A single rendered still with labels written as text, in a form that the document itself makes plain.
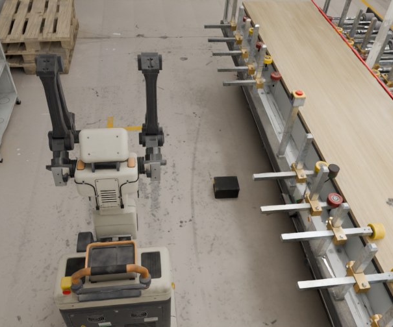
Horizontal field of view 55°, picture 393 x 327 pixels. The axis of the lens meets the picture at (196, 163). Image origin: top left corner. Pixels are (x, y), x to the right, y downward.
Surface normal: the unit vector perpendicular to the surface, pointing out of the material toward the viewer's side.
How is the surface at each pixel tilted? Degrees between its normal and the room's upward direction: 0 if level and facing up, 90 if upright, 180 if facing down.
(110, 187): 82
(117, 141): 48
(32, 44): 90
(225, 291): 0
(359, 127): 0
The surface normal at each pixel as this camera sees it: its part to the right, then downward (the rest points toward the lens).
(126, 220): 0.13, 0.61
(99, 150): 0.13, 0.05
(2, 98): 0.06, -0.70
